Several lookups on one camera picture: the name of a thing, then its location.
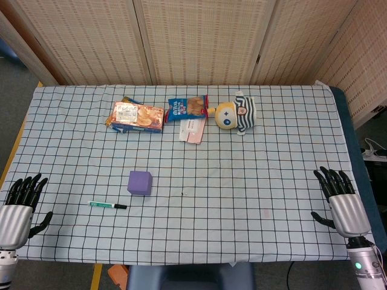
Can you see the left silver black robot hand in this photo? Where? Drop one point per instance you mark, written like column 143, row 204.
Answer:
column 16, row 216

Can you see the beige folding screen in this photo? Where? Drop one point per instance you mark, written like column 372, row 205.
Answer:
column 193, row 39

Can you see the blue padded table edge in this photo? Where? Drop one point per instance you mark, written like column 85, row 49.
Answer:
column 356, row 157

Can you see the blue chair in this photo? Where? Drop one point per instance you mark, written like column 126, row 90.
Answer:
column 190, row 277

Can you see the yellow plush toy striped shirt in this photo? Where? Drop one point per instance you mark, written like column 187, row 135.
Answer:
column 236, row 113

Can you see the blue grid checked tablecloth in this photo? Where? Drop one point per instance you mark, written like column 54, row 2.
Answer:
column 193, row 187

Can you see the orange cookie box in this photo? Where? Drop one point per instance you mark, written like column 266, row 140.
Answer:
column 136, row 117

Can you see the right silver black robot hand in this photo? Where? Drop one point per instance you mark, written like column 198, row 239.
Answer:
column 347, row 211

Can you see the orange object on floor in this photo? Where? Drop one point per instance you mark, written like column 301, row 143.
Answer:
column 119, row 273

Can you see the green marker with black cap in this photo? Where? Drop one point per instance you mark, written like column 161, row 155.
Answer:
column 106, row 205

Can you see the purple cube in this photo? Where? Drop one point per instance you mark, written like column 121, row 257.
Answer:
column 139, row 183

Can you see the blue snack bag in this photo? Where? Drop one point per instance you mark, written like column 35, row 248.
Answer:
column 186, row 108

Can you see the pink white paper packet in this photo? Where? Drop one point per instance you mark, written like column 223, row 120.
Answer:
column 192, row 130

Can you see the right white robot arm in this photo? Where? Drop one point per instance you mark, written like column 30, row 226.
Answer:
column 366, row 262

